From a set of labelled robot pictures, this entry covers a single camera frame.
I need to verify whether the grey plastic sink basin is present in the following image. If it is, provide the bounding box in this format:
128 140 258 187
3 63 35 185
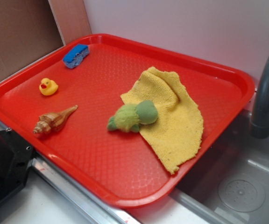
169 109 269 224

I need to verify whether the yellow microfiber cloth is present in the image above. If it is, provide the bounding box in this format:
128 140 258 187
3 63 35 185
121 67 204 175

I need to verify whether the blue sponge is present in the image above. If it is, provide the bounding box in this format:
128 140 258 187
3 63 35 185
63 44 90 69

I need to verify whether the yellow rubber duck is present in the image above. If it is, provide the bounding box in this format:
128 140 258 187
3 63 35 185
39 78 58 96

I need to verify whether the brown striped seashell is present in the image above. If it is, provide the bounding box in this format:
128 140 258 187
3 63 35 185
33 105 78 134

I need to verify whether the brown cardboard panel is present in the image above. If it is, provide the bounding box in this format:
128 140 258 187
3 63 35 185
0 0 91 82

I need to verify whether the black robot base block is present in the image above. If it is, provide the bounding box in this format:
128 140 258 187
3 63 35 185
0 130 35 205

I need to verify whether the grey toy faucet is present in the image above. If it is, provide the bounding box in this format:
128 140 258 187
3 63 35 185
249 35 269 140

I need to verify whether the green plush turtle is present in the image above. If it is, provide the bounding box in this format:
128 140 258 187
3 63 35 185
107 100 158 133

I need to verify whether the red plastic tray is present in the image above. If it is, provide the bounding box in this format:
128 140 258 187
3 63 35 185
0 34 255 209

